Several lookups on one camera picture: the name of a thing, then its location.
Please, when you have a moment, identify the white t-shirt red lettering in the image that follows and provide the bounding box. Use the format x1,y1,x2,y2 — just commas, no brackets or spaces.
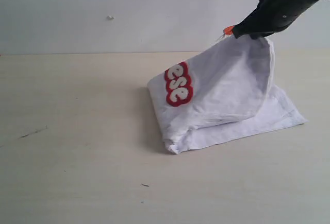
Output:
147,36,306,154

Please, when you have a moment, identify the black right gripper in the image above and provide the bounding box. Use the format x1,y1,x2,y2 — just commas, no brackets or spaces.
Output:
232,0,320,39

